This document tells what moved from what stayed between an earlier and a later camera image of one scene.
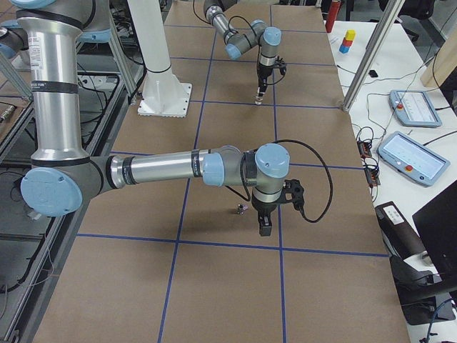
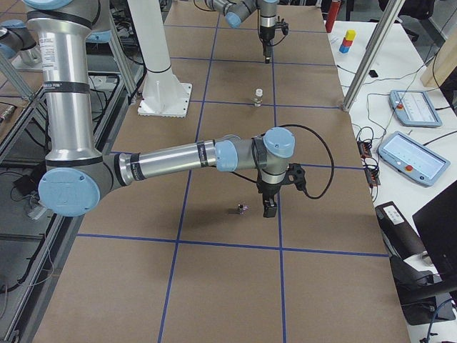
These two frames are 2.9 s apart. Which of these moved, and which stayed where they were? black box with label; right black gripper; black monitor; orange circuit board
Moved: right black gripper
Stayed: orange circuit board; black box with label; black monitor
